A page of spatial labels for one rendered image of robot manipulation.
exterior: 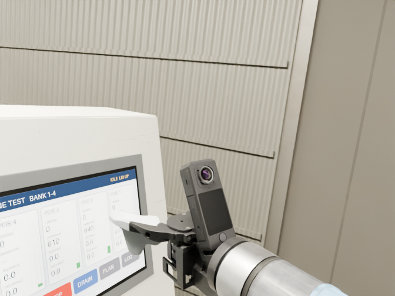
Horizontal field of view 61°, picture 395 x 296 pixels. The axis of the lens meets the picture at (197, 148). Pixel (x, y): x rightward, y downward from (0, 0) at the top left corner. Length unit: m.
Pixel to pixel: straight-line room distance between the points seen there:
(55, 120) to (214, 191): 0.45
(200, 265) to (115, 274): 0.48
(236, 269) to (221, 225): 0.07
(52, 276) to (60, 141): 0.28
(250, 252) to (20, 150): 0.50
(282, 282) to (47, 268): 0.54
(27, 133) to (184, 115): 1.30
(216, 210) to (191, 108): 1.51
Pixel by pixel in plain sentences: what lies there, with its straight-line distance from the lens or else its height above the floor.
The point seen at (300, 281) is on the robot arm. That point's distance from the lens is 0.36.
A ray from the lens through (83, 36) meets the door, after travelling 2.44.
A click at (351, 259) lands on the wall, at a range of 1.89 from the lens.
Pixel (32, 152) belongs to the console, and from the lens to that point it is 0.75.
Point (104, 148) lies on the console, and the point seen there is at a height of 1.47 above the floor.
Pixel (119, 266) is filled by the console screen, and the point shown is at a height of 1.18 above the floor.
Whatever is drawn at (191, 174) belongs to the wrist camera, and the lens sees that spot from 0.42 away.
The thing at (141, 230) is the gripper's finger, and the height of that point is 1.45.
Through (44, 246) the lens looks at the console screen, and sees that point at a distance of 0.77.
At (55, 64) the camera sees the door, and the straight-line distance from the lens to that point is 2.61.
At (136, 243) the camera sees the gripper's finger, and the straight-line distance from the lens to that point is 0.51.
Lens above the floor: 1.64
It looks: 10 degrees down
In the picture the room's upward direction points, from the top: 7 degrees clockwise
